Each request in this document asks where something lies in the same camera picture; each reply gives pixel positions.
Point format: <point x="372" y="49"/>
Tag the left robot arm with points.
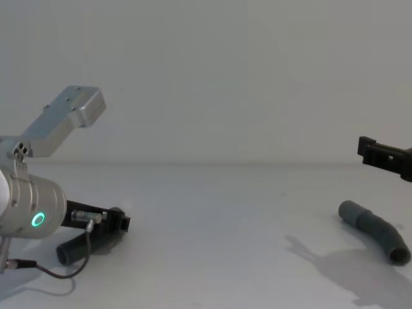
<point x="32" y="206"/>

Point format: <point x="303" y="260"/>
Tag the white curtain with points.
<point x="206" y="77"/>

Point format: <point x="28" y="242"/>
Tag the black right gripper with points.
<point x="406" y="165"/>

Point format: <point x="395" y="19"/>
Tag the white table cloth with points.
<point x="206" y="244"/>

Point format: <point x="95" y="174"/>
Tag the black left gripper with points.
<point x="96" y="230"/>

